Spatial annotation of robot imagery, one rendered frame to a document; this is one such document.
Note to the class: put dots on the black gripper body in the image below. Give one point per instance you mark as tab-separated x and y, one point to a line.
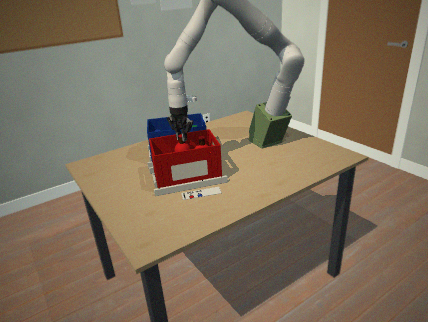
179	113

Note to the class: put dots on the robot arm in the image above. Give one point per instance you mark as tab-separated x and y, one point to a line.
256	24

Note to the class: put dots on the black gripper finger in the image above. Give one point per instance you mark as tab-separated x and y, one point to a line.
185	128
176	127

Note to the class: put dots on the red plastic crate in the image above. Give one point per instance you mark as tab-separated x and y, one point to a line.
173	168

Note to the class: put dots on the white paper pick list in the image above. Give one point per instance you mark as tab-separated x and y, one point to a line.
201	193

